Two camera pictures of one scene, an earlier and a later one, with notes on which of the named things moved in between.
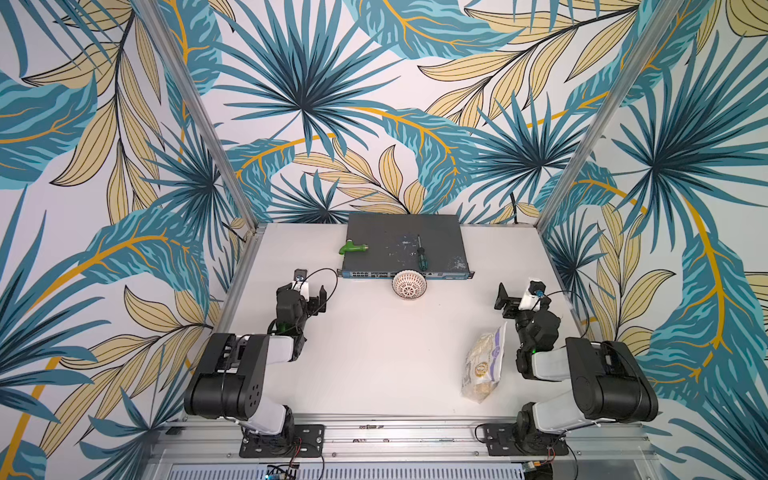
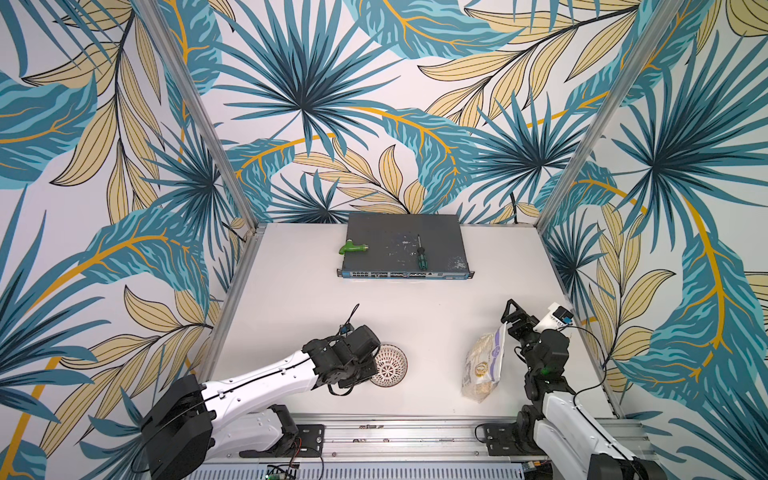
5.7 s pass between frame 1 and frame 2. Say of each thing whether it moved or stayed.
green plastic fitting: stayed
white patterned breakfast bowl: moved
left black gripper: moved
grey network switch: stayed
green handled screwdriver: stayed
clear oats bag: stayed
